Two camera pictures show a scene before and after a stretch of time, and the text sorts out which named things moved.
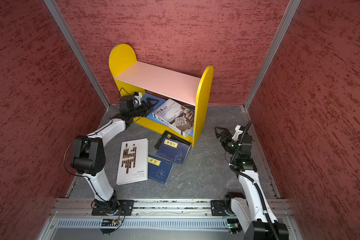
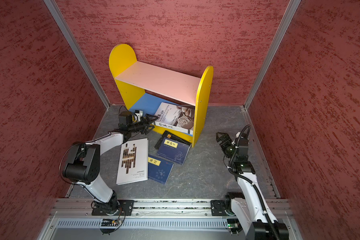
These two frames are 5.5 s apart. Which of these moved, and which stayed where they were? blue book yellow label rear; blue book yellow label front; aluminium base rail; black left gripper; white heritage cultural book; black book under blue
Moved: black left gripper; white heritage cultural book
Stayed: black book under blue; blue book yellow label front; aluminium base rail; blue book yellow label rear
